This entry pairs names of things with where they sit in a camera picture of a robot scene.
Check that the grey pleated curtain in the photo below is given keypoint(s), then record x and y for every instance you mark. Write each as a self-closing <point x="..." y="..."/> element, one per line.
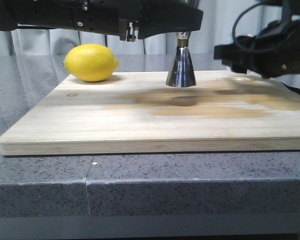
<point x="216" y="29"/>

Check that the steel double-cone jigger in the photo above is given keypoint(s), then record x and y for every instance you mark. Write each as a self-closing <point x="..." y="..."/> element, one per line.
<point x="181" y="73"/>

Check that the yellow lemon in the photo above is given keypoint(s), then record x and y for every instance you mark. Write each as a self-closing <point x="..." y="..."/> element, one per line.
<point x="91" y="62"/>

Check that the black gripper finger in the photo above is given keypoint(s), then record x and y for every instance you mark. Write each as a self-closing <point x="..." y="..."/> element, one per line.
<point x="167" y="16"/>

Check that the light wooden cutting board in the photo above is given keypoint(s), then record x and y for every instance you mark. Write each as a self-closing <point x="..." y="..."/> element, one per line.
<point x="134" y="112"/>

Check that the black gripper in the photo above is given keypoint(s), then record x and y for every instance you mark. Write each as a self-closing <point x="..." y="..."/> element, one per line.
<point x="285" y="60"/>
<point x="109" y="17"/>

